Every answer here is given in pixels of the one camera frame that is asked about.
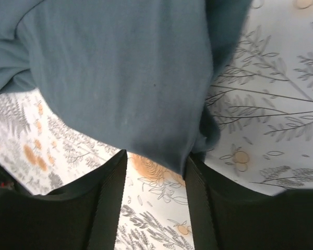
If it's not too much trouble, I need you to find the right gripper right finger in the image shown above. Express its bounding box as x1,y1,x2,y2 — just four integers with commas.
185,155,313,250

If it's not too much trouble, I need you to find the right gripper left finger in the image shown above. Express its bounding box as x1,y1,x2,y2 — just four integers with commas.
0,150,127,249

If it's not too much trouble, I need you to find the dark blue-grey t-shirt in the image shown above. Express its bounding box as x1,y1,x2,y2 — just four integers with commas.
0,0,251,174

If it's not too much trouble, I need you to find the floral patterned table mat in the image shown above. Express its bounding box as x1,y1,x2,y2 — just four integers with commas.
0,1,313,249

